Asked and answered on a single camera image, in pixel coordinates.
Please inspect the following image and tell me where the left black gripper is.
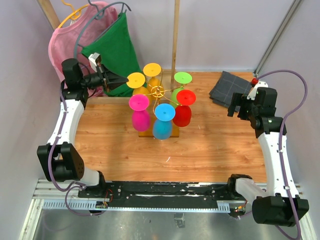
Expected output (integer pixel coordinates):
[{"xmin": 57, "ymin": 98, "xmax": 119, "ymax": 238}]
[{"xmin": 80, "ymin": 63, "xmax": 129, "ymax": 93}]

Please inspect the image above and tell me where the pink wine glass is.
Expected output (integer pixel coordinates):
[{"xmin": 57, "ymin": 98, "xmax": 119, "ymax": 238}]
[{"xmin": 128, "ymin": 94, "xmax": 151, "ymax": 132}]

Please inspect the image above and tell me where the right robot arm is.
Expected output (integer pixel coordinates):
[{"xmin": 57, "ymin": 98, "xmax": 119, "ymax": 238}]
[{"xmin": 226, "ymin": 87, "xmax": 309, "ymax": 227}]

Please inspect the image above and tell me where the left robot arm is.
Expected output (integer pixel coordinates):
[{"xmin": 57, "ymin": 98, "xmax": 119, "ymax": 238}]
[{"xmin": 37, "ymin": 52, "xmax": 128, "ymax": 198}]

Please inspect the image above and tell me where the orange yellow wine glass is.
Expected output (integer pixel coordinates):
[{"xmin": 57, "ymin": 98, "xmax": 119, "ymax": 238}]
[{"xmin": 143, "ymin": 63, "xmax": 162, "ymax": 93}]

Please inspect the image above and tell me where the red wine glass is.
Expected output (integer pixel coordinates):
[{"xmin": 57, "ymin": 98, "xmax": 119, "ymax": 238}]
[{"xmin": 172, "ymin": 89, "xmax": 196, "ymax": 128}]

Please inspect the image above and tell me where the blue wine glass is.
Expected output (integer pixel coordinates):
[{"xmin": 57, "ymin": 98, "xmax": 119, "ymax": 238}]
[{"xmin": 152, "ymin": 103, "xmax": 176, "ymax": 140}]

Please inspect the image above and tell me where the green wine glass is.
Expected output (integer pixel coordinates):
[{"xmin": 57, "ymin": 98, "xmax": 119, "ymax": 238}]
[{"xmin": 170, "ymin": 71, "xmax": 193, "ymax": 108}]

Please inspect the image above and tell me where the amber rack base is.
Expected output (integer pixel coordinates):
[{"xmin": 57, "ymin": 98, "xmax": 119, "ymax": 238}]
[{"xmin": 138, "ymin": 124, "xmax": 180, "ymax": 138}]

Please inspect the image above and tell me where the grey folded cloth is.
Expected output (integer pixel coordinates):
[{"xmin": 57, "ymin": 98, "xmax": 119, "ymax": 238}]
[{"xmin": 209, "ymin": 71, "xmax": 252, "ymax": 108}]

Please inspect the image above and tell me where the green shirt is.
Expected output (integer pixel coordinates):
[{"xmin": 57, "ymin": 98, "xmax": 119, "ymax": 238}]
[{"xmin": 79, "ymin": 11, "xmax": 148, "ymax": 98}]

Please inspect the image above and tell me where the pink shirt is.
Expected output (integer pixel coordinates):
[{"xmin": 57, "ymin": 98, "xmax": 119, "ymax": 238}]
[{"xmin": 48, "ymin": 1, "xmax": 118, "ymax": 81}]

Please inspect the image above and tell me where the yellow clothes hanger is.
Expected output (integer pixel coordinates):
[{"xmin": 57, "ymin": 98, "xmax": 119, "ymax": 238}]
[{"xmin": 57, "ymin": 0, "xmax": 89, "ymax": 29}]

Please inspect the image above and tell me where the aluminium corner profile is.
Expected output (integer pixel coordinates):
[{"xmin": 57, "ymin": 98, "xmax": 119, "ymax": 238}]
[{"xmin": 253, "ymin": 0, "xmax": 304, "ymax": 77}]

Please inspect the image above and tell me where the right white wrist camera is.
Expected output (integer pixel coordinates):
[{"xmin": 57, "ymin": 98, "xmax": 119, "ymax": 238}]
[{"xmin": 246, "ymin": 78, "xmax": 268, "ymax": 101}]

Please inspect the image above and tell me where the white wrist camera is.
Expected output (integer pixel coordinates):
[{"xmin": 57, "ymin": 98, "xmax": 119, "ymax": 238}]
[
  {"xmin": 246, "ymin": 78, "xmax": 268, "ymax": 101},
  {"xmin": 88, "ymin": 52, "xmax": 102, "ymax": 72}
]

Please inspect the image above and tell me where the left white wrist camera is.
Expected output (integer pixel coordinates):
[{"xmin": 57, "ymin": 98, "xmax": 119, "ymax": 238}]
[{"xmin": 88, "ymin": 52, "xmax": 102, "ymax": 72}]

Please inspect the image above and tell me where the gold wire glass rack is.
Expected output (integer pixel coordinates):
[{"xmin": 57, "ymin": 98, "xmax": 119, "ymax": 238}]
[{"xmin": 144, "ymin": 67, "xmax": 185, "ymax": 116}]

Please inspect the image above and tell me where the wooden frame post left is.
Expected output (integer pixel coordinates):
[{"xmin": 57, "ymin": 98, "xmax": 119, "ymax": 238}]
[{"xmin": 37, "ymin": 0, "xmax": 61, "ymax": 30}]

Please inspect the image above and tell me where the wooden frame post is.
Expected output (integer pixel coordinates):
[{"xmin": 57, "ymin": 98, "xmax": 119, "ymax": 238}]
[
  {"xmin": 170, "ymin": 0, "xmax": 180, "ymax": 88},
  {"xmin": 37, "ymin": 0, "xmax": 61, "ymax": 30}
]

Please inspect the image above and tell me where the wooden frame post centre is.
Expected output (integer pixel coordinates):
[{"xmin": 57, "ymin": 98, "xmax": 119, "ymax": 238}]
[{"xmin": 170, "ymin": 0, "xmax": 180, "ymax": 88}]

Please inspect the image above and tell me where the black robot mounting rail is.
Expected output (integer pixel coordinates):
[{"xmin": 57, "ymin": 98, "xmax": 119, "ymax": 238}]
[{"xmin": 77, "ymin": 181, "xmax": 248, "ymax": 215}]

